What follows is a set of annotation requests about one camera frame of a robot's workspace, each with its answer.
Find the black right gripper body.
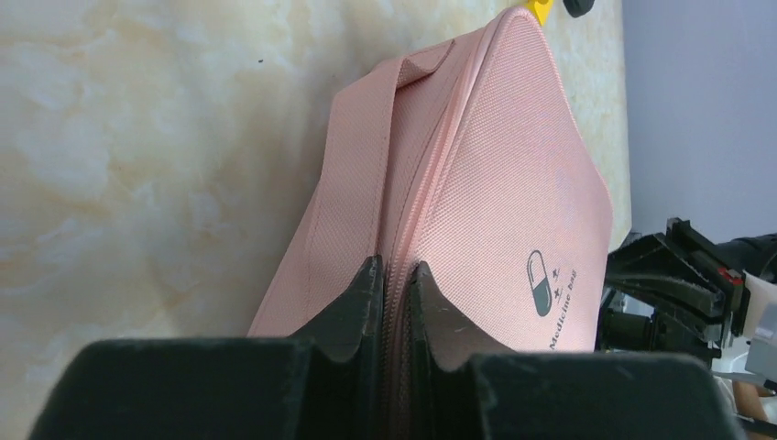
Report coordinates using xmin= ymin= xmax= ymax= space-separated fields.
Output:
xmin=713 ymin=233 xmax=777 ymax=390

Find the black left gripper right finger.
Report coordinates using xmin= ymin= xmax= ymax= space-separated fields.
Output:
xmin=408 ymin=263 xmax=745 ymax=439

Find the yellow plastic piece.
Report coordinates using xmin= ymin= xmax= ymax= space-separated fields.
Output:
xmin=526 ymin=0 xmax=554 ymax=27

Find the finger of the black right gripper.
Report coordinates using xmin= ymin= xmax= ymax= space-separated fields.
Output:
xmin=597 ymin=217 xmax=741 ymax=365

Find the pink medicine case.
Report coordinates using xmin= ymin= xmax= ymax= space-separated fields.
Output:
xmin=250 ymin=7 xmax=613 ymax=439

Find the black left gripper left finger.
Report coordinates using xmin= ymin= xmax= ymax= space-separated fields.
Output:
xmin=30 ymin=256 xmax=384 ymax=439

